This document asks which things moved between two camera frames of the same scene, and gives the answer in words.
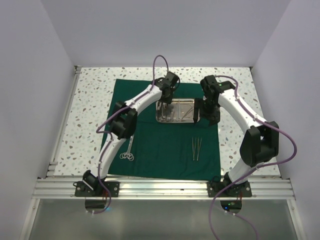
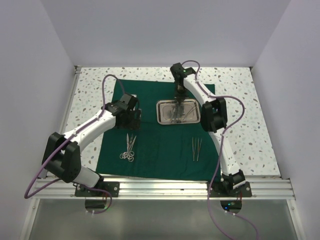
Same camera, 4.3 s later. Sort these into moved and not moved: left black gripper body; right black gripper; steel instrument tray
Moved: right black gripper; left black gripper body
Not moved: steel instrument tray
